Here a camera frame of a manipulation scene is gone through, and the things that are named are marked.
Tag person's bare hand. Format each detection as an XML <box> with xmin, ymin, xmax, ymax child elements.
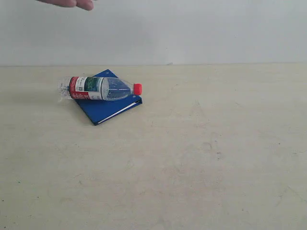
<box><xmin>38</xmin><ymin>0</ymin><xmax>94</xmax><ymax>11</ymax></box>

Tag clear water bottle red cap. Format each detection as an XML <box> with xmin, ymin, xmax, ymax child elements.
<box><xmin>58</xmin><ymin>77</ymin><xmax>142</xmax><ymax>101</ymax></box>

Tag blue ring binder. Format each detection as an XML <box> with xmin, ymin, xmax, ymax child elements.
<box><xmin>74</xmin><ymin>69</ymin><xmax>142</xmax><ymax>125</ymax></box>

